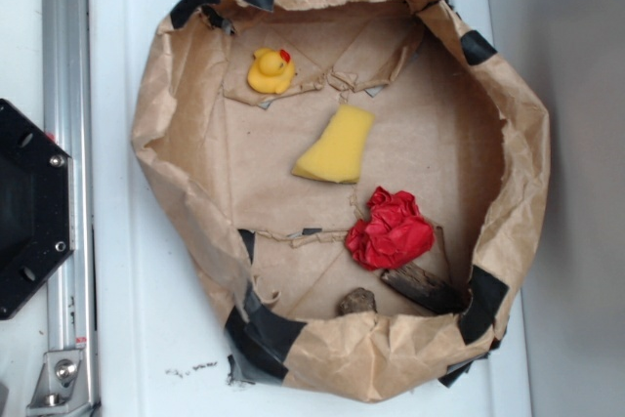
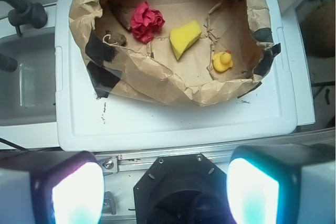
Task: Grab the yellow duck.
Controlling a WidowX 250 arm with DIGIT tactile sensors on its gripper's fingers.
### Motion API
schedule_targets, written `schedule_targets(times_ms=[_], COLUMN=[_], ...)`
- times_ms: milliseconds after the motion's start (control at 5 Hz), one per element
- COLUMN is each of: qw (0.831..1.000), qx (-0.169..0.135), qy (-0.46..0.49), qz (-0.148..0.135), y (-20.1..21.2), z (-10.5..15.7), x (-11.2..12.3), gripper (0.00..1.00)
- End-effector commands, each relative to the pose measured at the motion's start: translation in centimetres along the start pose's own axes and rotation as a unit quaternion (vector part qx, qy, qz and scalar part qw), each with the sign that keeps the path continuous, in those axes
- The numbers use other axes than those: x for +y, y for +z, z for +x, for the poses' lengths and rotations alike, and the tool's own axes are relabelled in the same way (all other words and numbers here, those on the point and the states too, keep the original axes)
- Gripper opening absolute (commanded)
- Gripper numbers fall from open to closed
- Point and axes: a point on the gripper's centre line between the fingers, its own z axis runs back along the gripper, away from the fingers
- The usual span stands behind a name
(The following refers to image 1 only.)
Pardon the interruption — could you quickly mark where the metal corner bracket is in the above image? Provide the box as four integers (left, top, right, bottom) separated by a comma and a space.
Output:
26, 349, 89, 416

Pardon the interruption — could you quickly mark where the dark wooden block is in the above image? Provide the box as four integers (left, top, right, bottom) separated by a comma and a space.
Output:
380, 226, 471, 315

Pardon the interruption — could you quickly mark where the yellow rubber duck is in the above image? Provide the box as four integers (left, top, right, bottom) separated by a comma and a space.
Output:
247, 48, 296, 94

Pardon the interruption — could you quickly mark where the yellow sponge wedge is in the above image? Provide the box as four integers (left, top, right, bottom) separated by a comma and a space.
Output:
291, 104, 375, 184

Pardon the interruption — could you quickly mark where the brown paper bin liner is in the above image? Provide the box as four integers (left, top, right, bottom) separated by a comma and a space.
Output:
132, 0, 550, 402

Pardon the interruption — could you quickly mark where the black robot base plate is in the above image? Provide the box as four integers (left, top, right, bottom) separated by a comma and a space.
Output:
1, 100, 73, 320

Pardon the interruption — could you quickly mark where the crumpled red paper ball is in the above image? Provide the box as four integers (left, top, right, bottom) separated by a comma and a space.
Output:
345, 187, 436, 271

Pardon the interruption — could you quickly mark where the small brown rock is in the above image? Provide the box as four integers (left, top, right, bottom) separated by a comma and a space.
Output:
338, 287, 378, 315

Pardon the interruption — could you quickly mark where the aluminium extrusion rail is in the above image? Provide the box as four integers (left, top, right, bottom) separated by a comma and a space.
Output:
42, 0, 102, 416

